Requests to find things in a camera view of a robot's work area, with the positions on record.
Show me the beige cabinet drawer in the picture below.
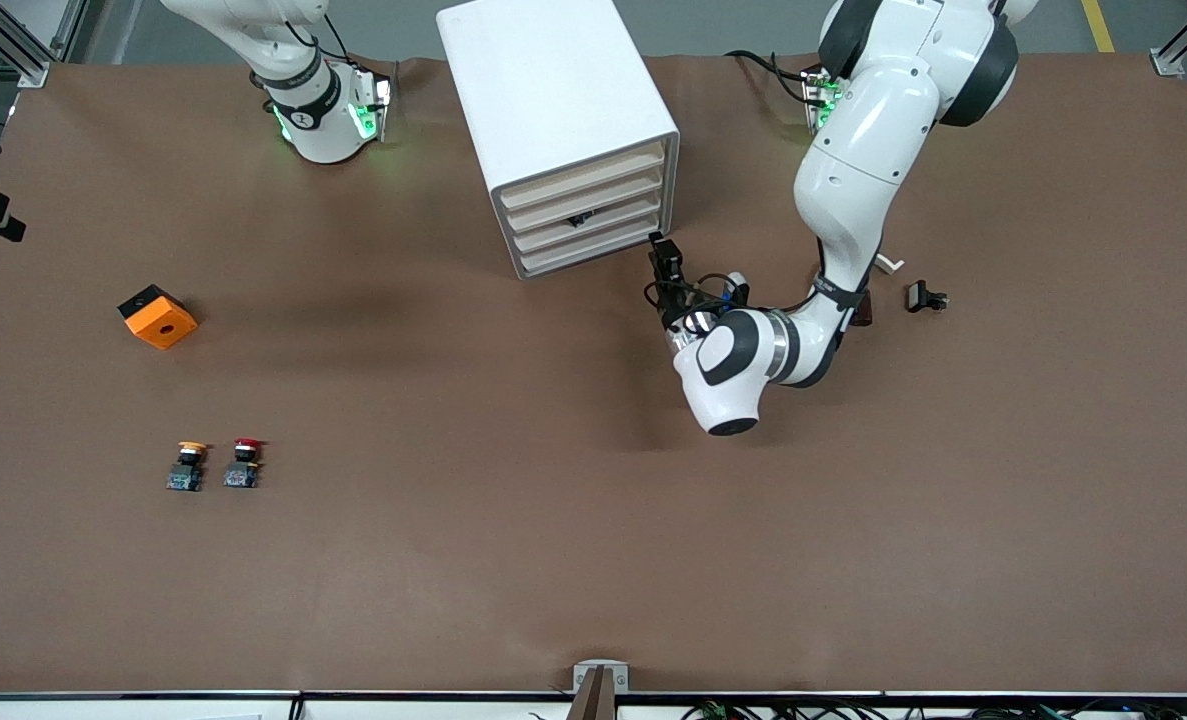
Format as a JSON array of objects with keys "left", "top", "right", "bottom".
[
  {"left": 517, "top": 214, "right": 676, "bottom": 281},
  {"left": 505, "top": 165, "right": 670, "bottom": 239},
  {"left": 511, "top": 190, "right": 672, "bottom": 263},
  {"left": 499, "top": 140, "right": 668, "bottom": 214}
]

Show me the white drawer cabinet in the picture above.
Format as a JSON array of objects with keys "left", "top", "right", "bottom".
[{"left": 437, "top": 0, "right": 682, "bottom": 282}]

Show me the red push button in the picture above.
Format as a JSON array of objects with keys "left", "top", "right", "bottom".
[{"left": 223, "top": 437, "right": 267, "bottom": 491}]

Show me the yellow push button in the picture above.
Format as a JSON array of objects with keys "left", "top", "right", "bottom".
[{"left": 165, "top": 440, "right": 208, "bottom": 493}]

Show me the orange box with hole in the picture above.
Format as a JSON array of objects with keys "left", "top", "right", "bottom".
[{"left": 117, "top": 284, "right": 199, "bottom": 351}]

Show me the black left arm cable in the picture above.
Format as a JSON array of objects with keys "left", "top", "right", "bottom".
[{"left": 643, "top": 270, "right": 744, "bottom": 313}]

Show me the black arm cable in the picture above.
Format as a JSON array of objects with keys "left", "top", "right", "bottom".
[
  {"left": 283, "top": 8, "right": 394, "bottom": 79},
  {"left": 643, "top": 270, "right": 744, "bottom": 313}
]

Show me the grey metal bracket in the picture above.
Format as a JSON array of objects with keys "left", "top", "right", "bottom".
[{"left": 572, "top": 659, "right": 631, "bottom": 720}]

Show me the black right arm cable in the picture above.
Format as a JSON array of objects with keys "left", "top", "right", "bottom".
[{"left": 283, "top": 8, "right": 394, "bottom": 79}]

